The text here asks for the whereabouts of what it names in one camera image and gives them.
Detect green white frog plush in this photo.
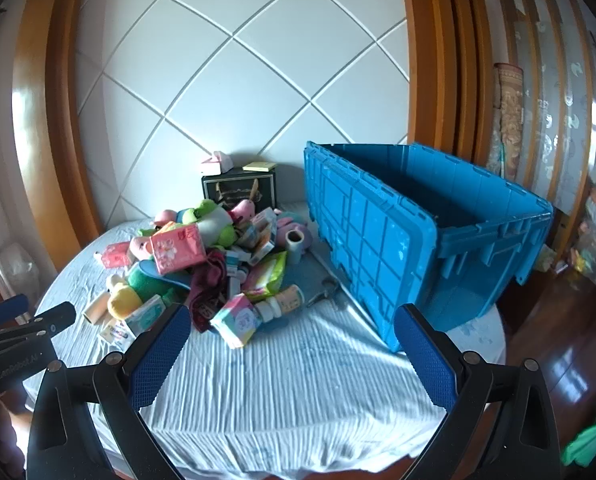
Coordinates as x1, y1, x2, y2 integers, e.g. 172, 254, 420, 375
177, 199, 239, 248

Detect light blue tissue pack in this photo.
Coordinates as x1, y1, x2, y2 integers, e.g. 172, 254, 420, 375
122, 294, 171, 341

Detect wooden wall frame post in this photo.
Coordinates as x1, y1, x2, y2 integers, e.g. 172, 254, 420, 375
398, 0, 494, 161
12, 0, 103, 271

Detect green plush toy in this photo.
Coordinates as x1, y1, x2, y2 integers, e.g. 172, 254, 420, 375
128, 262, 179, 306

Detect blue plastic storage container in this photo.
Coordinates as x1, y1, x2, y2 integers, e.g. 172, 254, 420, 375
303, 141, 555, 353

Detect pink blue pig plush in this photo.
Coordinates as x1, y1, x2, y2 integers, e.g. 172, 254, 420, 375
273, 208, 313, 251

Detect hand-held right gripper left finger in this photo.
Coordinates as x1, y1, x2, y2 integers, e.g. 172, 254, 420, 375
26, 302, 193, 480

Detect green cloth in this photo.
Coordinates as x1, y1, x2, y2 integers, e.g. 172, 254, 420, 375
563, 412, 596, 468

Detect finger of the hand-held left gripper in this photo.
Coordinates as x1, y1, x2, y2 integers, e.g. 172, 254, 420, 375
0, 301, 77, 346
0, 293, 31, 332

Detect small pink tissue pack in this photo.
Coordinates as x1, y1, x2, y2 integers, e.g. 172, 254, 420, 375
100, 241, 133, 269

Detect pig plush blue clothes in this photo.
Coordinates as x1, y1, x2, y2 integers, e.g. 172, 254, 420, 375
153, 208, 199, 227

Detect pink floral tissue pack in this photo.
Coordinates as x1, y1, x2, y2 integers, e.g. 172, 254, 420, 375
150, 223, 209, 276

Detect clear tape roll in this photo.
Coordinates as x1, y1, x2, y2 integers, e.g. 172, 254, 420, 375
284, 227, 306, 263

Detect light blue tablecloth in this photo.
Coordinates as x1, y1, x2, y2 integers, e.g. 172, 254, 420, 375
22, 200, 508, 476

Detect white blue small box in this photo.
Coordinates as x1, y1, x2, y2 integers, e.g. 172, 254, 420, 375
100, 322, 133, 351

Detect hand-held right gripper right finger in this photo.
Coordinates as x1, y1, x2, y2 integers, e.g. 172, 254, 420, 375
394, 302, 561, 480

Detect maroon cloth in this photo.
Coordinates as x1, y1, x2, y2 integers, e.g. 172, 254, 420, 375
187, 250, 229, 333

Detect black gift box gold handles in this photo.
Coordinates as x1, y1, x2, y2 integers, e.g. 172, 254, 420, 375
201, 169, 277, 211

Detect pink white tissue box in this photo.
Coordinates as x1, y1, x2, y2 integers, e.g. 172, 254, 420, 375
199, 150, 233, 176

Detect yellow plush toy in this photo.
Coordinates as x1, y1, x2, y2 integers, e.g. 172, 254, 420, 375
105, 274, 143, 322

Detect wooden frosted glass door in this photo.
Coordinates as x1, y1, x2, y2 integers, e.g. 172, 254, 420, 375
493, 0, 596, 221

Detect rolled patterned rug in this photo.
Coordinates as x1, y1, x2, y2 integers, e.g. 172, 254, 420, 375
487, 62, 526, 181

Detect white orange medicine box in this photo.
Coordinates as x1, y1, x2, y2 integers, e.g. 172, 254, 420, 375
250, 220, 279, 257

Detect white pill bottle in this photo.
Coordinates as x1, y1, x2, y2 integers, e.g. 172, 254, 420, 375
255, 284, 305, 322

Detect pink pig plush toy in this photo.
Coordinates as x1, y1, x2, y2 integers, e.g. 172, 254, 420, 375
228, 199, 259, 223

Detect pastel printed box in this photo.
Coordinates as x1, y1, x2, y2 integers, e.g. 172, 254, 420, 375
210, 294, 263, 350

